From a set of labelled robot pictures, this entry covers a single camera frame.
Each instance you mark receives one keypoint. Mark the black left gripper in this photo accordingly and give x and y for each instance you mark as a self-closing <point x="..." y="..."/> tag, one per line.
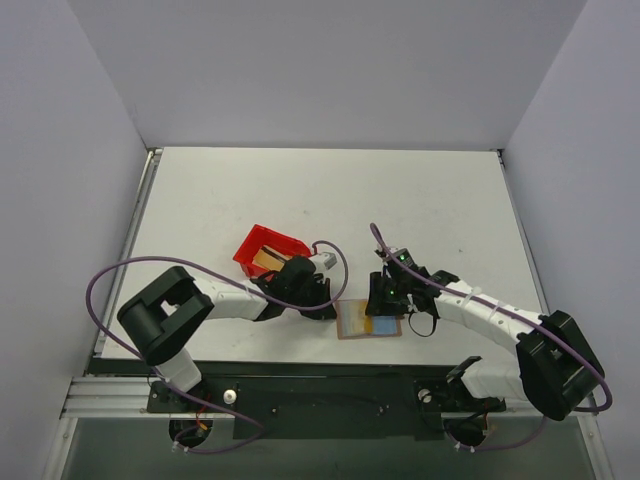
<point x="317" y="293"/>

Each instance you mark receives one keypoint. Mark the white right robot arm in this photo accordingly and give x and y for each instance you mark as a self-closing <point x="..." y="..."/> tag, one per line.
<point x="554" y="368"/>

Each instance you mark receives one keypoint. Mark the gold card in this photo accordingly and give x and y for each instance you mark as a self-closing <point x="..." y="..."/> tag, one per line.
<point x="353" y="318"/>
<point x="270" y="259"/>

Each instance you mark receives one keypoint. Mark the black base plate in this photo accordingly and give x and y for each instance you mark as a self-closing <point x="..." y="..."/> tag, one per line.
<point x="307" y="401"/>

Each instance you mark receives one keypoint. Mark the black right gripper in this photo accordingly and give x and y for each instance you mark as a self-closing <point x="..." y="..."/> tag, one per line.
<point x="378" y="293"/>

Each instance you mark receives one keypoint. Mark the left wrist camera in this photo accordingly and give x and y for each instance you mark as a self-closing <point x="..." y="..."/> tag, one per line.
<point x="323" y="261"/>

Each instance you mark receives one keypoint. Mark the red plastic bin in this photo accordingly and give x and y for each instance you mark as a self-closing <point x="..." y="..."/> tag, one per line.
<point x="257" y="237"/>

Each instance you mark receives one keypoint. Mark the aluminium frame rail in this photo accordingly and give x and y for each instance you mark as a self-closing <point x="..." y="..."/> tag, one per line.
<point x="111" y="397"/>

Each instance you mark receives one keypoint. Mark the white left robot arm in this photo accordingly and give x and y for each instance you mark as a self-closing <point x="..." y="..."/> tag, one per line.
<point x="163" y="317"/>

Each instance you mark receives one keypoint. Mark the tan leather card holder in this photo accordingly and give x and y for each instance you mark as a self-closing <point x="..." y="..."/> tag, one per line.
<point x="386" y="326"/>

